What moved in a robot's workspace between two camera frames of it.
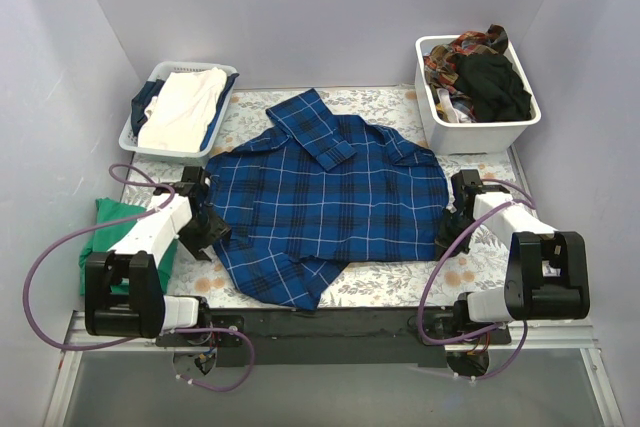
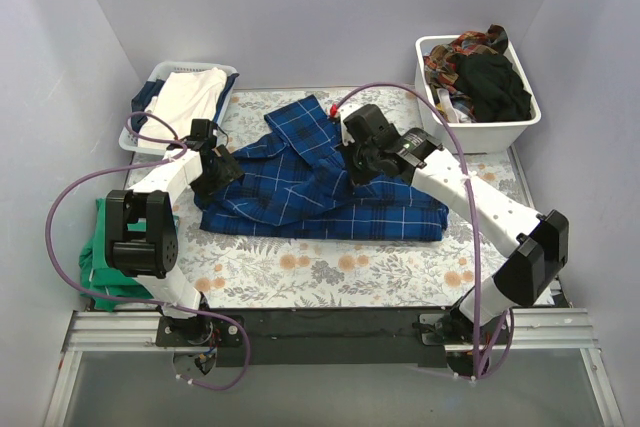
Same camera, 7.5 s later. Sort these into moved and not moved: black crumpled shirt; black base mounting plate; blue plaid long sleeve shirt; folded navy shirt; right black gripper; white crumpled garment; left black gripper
Moved: right black gripper; blue plaid long sleeve shirt; left black gripper
Not moved: black crumpled shirt; folded navy shirt; black base mounting plate; white crumpled garment
